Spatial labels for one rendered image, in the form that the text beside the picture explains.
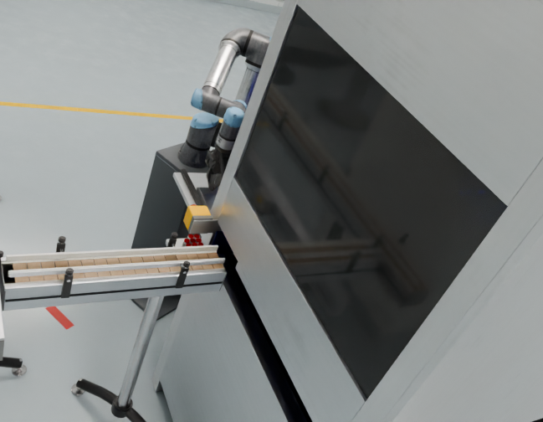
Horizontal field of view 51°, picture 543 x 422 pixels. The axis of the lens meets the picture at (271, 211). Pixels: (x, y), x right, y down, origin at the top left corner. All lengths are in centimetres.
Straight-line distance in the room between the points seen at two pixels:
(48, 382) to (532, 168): 217
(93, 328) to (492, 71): 225
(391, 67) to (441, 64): 14
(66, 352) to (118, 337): 25
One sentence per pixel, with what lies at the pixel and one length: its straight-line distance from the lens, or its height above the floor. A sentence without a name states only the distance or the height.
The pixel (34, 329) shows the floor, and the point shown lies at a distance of 286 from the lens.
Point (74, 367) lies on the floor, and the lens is 274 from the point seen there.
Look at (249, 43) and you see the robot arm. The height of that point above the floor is 138.
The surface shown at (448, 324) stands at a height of 154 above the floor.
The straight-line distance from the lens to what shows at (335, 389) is 149.
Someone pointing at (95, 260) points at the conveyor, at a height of 93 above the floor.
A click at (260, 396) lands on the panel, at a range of 182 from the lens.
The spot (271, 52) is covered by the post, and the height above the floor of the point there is 164.
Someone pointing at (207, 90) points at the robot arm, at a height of 125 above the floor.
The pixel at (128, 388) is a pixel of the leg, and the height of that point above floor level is 27.
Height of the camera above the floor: 221
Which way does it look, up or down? 34 degrees down
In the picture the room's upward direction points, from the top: 23 degrees clockwise
